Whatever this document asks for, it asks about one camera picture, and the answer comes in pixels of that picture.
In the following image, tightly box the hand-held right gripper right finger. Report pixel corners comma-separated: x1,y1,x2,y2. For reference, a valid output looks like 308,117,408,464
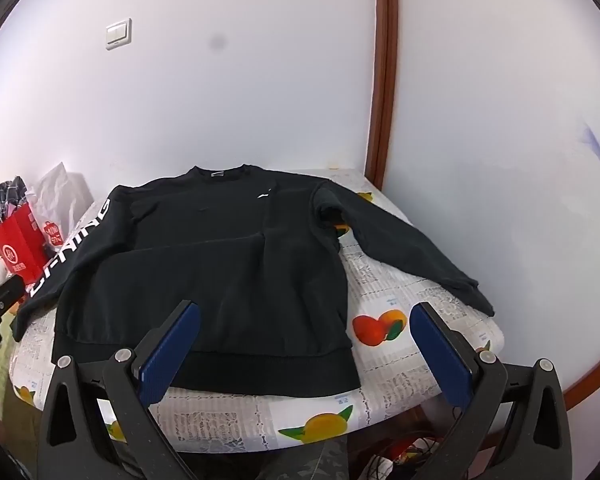
409,302,579,480

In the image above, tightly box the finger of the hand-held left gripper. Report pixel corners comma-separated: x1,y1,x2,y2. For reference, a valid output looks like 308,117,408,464
0,276,27,317

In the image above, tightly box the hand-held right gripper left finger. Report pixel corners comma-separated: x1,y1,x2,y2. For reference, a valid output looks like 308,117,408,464
36,300,202,480

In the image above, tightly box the black sweatshirt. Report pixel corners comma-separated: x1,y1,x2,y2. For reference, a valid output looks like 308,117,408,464
11,164,496,395

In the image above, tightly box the fruit print tablecloth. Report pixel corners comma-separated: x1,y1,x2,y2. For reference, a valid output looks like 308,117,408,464
9,167,506,453

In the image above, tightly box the red paper gift bag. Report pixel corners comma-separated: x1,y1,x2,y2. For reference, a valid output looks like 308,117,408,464
0,203,51,286

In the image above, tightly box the dark plaid cloth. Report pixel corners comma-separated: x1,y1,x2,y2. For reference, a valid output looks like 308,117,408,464
0,176,36,228

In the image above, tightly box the white plastic bag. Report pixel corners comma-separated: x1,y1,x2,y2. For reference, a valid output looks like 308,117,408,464
30,162,93,251

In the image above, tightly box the tangle of cables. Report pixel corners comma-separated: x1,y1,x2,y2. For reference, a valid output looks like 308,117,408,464
365,434,458,480

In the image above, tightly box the white light switch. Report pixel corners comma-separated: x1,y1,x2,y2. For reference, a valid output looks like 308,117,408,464
105,18,133,51

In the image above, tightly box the brown wooden door frame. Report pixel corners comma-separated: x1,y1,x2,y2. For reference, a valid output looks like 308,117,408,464
365,0,400,192

